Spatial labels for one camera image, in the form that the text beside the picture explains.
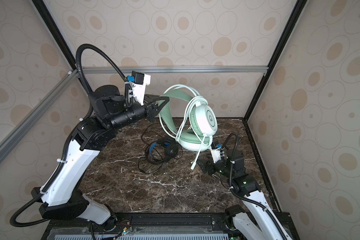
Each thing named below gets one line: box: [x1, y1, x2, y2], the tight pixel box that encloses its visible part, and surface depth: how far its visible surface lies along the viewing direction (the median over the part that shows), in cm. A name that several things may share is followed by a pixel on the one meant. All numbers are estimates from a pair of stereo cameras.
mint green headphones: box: [159, 84, 218, 170], surface depth 44 cm
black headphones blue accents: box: [149, 138, 179, 163], surface depth 95 cm
